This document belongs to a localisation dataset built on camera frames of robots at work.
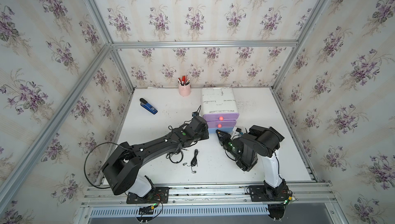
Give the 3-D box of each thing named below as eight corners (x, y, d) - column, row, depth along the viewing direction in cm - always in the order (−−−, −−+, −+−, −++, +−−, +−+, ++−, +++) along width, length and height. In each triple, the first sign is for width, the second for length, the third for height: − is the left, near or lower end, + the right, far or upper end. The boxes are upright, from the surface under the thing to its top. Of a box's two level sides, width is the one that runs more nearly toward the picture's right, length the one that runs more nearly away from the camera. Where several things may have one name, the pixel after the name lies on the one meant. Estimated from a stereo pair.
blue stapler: (139, 104, 113) (137, 100, 109) (143, 101, 114) (141, 97, 111) (154, 115, 106) (152, 111, 102) (158, 112, 108) (156, 108, 104)
